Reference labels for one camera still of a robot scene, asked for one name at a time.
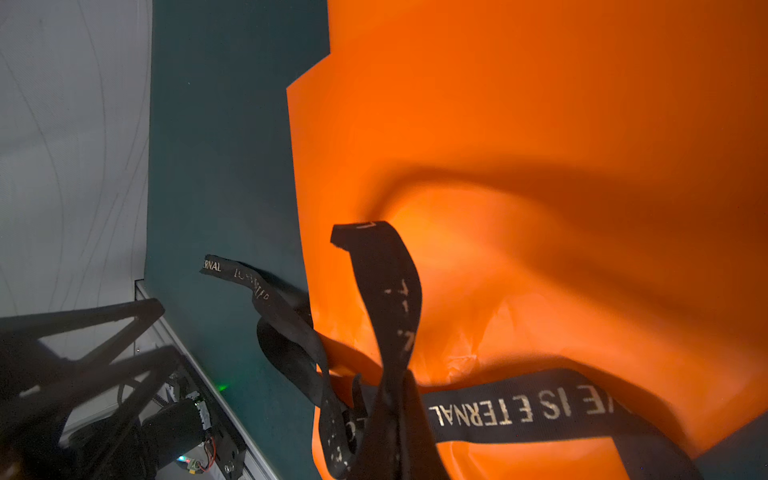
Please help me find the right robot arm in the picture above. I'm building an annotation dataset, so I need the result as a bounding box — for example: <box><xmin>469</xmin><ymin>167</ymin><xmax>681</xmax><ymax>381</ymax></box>
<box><xmin>59</xmin><ymin>371</ymin><xmax>448</xmax><ymax>479</ymax></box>

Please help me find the orange wrapping paper sheet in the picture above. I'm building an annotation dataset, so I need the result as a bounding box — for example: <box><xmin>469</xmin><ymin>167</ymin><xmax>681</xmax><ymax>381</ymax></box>
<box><xmin>287</xmin><ymin>1</ymin><xmax>767</xmax><ymax>479</ymax></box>

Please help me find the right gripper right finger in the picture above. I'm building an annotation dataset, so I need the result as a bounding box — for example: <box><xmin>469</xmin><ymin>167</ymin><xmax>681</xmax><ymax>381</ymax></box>
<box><xmin>400</xmin><ymin>370</ymin><xmax>450</xmax><ymax>480</ymax></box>

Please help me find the black ribbon strap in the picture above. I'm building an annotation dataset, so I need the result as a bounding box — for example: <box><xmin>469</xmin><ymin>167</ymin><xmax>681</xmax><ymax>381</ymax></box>
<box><xmin>199</xmin><ymin>220</ymin><xmax>706</xmax><ymax>480</ymax></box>

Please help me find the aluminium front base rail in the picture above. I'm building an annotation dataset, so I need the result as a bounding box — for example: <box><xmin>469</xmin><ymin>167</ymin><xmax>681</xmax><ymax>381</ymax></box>
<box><xmin>131</xmin><ymin>297</ymin><xmax>280</xmax><ymax>479</ymax></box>

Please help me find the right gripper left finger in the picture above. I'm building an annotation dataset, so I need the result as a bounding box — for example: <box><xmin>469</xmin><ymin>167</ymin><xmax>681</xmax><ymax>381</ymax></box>
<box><xmin>348</xmin><ymin>387</ymin><xmax>401</xmax><ymax>480</ymax></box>

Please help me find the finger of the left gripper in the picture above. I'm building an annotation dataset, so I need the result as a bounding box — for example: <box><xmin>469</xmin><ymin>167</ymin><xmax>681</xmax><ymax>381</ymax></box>
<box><xmin>0</xmin><ymin>298</ymin><xmax>166</xmax><ymax>397</ymax></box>
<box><xmin>1</xmin><ymin>346</ymin><xmax>181</xmax><ymax>479</ymax></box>

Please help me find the green table mat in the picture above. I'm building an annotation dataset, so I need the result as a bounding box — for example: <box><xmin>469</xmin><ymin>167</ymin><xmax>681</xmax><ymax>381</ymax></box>
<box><xmin>143</xmin><ymin>0</ymin><xmax>768</xmax><ymax>480</ymax></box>

